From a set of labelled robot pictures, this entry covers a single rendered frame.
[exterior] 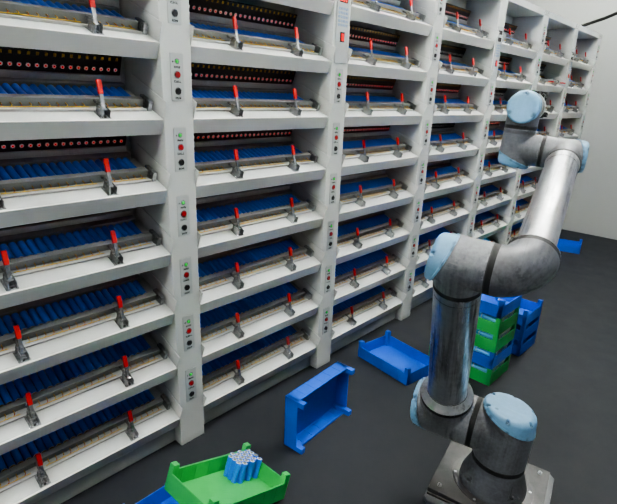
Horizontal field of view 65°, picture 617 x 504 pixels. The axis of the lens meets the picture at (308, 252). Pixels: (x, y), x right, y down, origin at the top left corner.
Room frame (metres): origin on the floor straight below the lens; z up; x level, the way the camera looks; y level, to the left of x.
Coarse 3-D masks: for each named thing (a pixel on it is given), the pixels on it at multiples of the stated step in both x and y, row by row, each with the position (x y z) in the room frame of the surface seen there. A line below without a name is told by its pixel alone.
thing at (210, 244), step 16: (240, 192) 1.78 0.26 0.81; (256, 192) 1.84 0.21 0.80; (304, 192) 1.96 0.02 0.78; (304, 208) 1.91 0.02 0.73; (320, 208) 1.90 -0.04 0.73; (240, 224) 1.64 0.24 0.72; (256, 224) 1.68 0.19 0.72; (272, 224) 1.71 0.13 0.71; (288, 224) 1.75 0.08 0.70; (304, 224) 1.81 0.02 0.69; (320, 224) 1.89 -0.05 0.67; (208, 240) 1.49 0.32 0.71; (224, 240) 1.52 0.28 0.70; (240, 240) 1.57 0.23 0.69; (256, 240) 1.63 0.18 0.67
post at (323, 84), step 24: (336, 0) 1.89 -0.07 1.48; (312, 24) 1.95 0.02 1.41; (312, 72) 1.95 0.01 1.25; (336, 120) 1.92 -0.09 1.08; (312, 144) 1.94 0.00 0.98; (336, 168) 1.93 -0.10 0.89; (312, 192) 1.93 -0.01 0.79; (336, 192) 1.94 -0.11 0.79; (336, 216) 1.95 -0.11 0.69; (312, 240) 1.92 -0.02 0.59; (336, 240) 1.95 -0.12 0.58; (312, 360) 1.90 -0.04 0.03
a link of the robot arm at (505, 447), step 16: (480, 400) 1.21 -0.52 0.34; (496, 400) 1.20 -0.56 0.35; (512, 400) 1.21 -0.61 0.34; (480, 416) 1.16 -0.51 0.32; (496, 416) 1.13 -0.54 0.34; (512, 416) 1.13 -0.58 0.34; (528, 416) 1.14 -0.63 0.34; (480, 432) 1.14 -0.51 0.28; (496, 432) 1.12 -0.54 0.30; (512, 432) 1.10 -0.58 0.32; (528, 432) 1.10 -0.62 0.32; (480, 448) 1.14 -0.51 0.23; (496, 448) 1.11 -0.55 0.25; (512, 448) 1.10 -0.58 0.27; (528, 448) 1.11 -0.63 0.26; (496, 464) 1.11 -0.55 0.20; (512, 464) 1.10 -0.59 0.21
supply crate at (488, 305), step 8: (488, 296) 2.03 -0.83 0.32; (520, 296) 1.93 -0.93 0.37; (480, 304) 1.87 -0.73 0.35; (488, 304) 1.85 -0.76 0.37; (496, 304) 1.94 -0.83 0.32; (504, 304) 1.81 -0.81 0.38; (512, 304) 1.88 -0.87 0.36; (488, 312) 1.84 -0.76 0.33; (496, 312) 1.82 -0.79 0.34; (504, 312) 1.82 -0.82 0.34
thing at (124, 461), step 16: (384, 320) 2.36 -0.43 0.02; (352, 336) 2.15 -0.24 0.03; (288, 368) 1.81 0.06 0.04; (256, 384) 1.67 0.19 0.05; (272, 384) 1.74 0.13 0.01; (240, 400) 1.61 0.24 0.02; (208, 416) 1.50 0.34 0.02; (144, 448) 1.31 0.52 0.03; (112, 464) 1.22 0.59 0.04; (128, 464) 1.26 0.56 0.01; (80, 480) 1.15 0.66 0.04; (96, 480) 1.18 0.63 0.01; (48, 496) 1.08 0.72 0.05; (64, 496) 1.11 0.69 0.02
